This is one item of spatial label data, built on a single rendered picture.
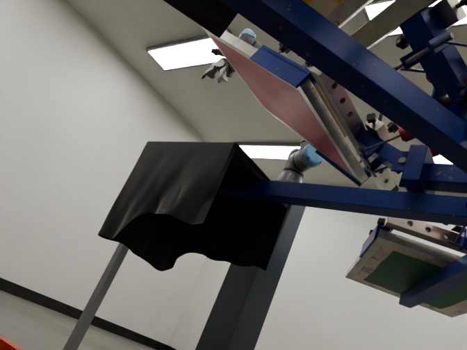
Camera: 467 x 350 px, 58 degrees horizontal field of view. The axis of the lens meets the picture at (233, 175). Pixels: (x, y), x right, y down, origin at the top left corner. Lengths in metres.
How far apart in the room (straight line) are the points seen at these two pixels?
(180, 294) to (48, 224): 2.39
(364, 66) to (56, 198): 4.56
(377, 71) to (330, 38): 0.11
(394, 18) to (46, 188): 4.45
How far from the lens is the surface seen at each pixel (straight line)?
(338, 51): 0.83
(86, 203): 5.33
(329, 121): 1.46
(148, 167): 1.65
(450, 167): 1.31
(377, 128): 1.42
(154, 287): 6.21
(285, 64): 1.42
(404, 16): 1.05
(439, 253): 1.83
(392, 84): 0.88
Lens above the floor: 0.33
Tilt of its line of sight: 22 degrees up
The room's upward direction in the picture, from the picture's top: 24 degrees clockwise
